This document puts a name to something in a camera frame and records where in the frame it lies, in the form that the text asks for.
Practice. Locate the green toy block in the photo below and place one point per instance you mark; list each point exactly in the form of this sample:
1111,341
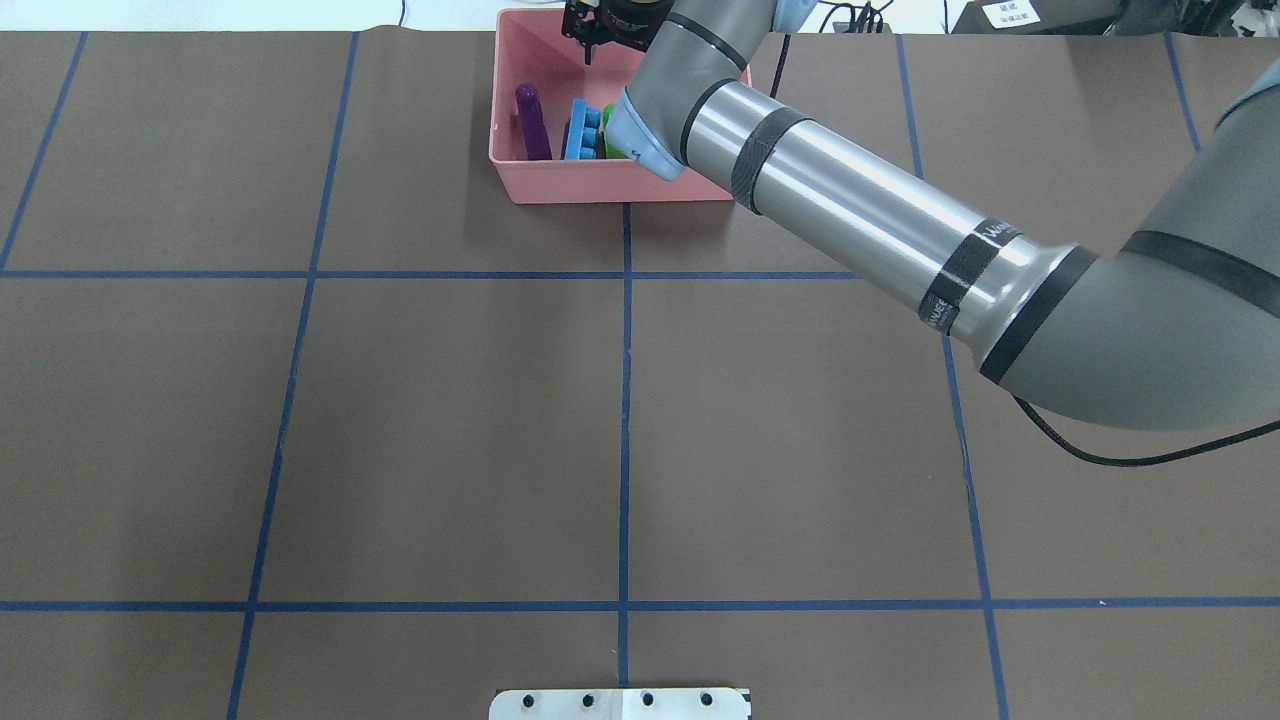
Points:
610,150

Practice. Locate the long blue toy block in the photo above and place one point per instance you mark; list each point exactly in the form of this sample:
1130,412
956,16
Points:
583,137

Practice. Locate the purple toy block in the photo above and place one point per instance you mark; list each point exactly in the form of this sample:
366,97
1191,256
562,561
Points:
531,120

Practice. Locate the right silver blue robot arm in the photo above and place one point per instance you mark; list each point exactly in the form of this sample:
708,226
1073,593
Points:
1177,331

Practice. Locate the pink plastic box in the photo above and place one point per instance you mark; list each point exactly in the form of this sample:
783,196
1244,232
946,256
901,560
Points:
530,48

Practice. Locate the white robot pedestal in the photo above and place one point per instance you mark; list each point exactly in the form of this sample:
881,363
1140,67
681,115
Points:
623,703

